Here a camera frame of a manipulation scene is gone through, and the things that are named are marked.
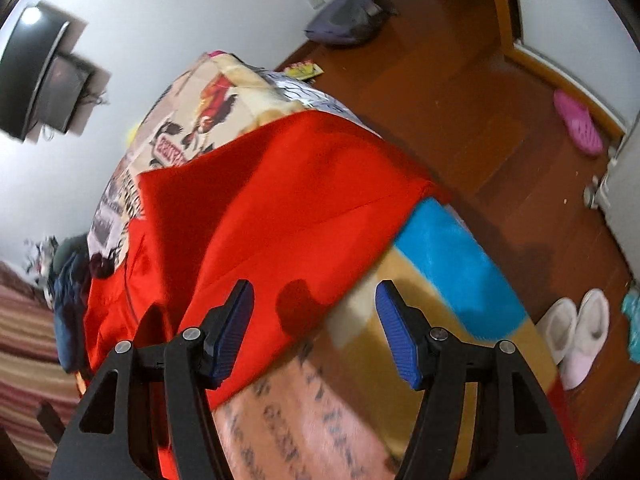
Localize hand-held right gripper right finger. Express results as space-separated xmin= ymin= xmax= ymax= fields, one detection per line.
xmin=375 ymin=280 xmax=577 ymax=480

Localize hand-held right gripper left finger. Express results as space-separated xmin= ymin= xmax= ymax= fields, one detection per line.
xmin=47 ymin=279 xmax=255 ymax=480

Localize red garment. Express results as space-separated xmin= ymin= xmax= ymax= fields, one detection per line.
xmin=82 ymin=110 xmax=449 ymax=480

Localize pile of dark clothes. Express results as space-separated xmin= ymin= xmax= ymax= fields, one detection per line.
xmin=47 ymin=235 xmax=132 ymax=377

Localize printed blanket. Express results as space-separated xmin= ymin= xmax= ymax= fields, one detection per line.
xmin=87 ymin=50 xmax=588 ymax=480

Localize white fluffy slipper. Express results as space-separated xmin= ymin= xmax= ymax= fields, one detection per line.
xmin=559 ymin=288 xmax=611 ymax=391
xmin=536 ymin=297 xmax=579 ymax=367

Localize striped rug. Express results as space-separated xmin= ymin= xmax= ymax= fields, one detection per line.
xmin=0 ymin=260 xmax=87 ymax=463

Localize teal cloth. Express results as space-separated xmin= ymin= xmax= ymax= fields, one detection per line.
xmin=621 ymin=287 xmax=640 ymax=367

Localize colourful printed packet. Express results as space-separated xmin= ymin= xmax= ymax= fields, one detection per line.
xmin=284 ymin=60 xmax=324 ymax=81

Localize pink slipper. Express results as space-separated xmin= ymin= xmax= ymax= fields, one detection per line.
xmin=552 ymin=89 xmax=605 ymax=156

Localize grey purple backpack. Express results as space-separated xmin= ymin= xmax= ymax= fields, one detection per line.
xmin=304 ymin=0 xmax=399 ymax=46

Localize black wall television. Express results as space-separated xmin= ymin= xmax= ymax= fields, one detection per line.
xmin=0 ymin=2 xmax=112 ymax=143

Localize wooden door frame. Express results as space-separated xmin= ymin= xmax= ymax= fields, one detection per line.
xmin=420 ymin=0 xmax=629 ymax=137

